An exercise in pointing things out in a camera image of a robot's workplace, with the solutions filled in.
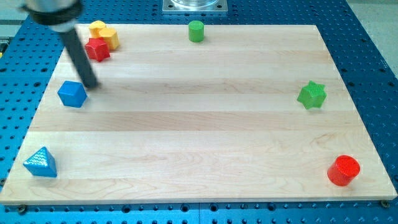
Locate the black pusher rod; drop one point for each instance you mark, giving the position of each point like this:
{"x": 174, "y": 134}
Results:
{"x": 79, "y": 58}

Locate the board clamp screw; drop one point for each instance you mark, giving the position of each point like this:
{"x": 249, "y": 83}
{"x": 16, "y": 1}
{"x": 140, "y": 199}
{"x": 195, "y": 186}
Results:
{"x": 21, "y": 209}
{"x": 384, "y": 203}

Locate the yellow hexagon block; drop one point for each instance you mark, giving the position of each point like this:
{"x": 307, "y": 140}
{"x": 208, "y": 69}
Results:
{"x": 110, "y": 36}

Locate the green cylinder block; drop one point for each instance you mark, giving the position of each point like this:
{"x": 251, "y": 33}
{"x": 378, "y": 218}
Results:
{"x": 196, "y": 31}

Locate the left board clamp screw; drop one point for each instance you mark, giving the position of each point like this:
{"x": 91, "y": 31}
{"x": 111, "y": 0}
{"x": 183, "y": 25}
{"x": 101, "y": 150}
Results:
{"x": 21, "y": 209}

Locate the red cylinder block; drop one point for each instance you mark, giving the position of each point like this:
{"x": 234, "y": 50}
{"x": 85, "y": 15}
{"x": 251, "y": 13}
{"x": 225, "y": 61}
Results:
{"x": 344, "y": 169}

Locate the wooden board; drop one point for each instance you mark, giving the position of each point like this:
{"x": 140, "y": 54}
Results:
{"x": 217, "y": 121}

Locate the right board clamp screw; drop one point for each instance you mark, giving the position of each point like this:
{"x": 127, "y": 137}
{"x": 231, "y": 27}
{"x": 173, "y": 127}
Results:
{"x": 384, "y": 203}

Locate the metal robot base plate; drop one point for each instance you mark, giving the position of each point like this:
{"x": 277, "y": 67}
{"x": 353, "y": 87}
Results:
{"x": 194, "y": 5}

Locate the blue triangle block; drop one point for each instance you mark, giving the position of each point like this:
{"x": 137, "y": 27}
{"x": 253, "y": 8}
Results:
{"x": 41, "y": 164}

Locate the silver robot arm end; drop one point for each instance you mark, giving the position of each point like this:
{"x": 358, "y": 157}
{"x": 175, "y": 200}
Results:
{"x": 59, "y": 15}

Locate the red star block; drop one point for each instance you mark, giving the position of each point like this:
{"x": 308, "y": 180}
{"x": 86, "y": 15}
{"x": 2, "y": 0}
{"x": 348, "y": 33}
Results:
{"x": 97, "y": 49}

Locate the green star block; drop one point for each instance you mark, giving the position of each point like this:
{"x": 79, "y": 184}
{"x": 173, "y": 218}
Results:
{"x": 312, "y": 95}

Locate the blue cube block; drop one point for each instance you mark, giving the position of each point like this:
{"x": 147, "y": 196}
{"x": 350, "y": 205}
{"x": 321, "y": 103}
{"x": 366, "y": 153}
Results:
{"x": 72, "y": 94}

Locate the yellow heart block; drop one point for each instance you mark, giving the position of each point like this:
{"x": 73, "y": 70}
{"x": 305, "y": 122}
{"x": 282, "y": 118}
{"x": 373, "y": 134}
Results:
{"x": 95, "y": 27}

